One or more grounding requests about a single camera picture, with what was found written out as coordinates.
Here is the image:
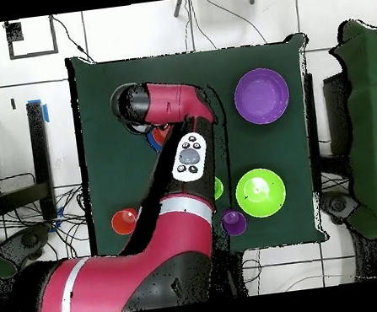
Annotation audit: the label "orange bowl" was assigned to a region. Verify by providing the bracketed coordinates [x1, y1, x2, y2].
[150, 125, 172, 148]

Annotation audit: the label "large light blue bowl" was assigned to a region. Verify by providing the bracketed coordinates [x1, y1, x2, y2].
[143, 127, 163, 154]

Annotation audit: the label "green cup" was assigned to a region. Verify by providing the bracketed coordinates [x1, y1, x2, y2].
[212, 175, 226, 201]

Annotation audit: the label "dark green tablecloth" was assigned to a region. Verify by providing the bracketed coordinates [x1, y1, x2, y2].
[66, 28, 332, 272]

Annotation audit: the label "purple cup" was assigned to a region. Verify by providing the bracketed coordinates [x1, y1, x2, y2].
[219, 207, 249, 239]

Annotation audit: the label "large green bowl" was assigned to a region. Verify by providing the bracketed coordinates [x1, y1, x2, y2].
[232, 165, 289, 221]

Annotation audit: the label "large purple bowl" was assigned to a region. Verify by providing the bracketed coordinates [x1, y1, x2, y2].
[231, 64, 293, 128]

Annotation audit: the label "orange cup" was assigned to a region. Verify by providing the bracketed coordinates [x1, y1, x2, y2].
[110, 206, 141, 238]

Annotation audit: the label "black metal stand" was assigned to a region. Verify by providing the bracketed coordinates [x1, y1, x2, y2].
[0, 98, 62, 227]
[300, 72, 327, 192]

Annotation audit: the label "black floor stand base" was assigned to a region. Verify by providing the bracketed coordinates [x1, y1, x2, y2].
[0, 221, 57, 268]
[318, 187, 362, 227]

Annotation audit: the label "tangle of floor cables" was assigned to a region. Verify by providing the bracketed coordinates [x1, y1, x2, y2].
[0, 165, 93, 268]

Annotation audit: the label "camera tripod legs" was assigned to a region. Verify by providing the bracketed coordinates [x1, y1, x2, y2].
[171, 0, 261, 19]

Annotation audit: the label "black floor cable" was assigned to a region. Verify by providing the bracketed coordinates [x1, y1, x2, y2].
[51, 10, 96, 67]

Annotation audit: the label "gray square floor frame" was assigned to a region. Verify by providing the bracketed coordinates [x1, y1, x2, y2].
[3, 14, 60, 61]

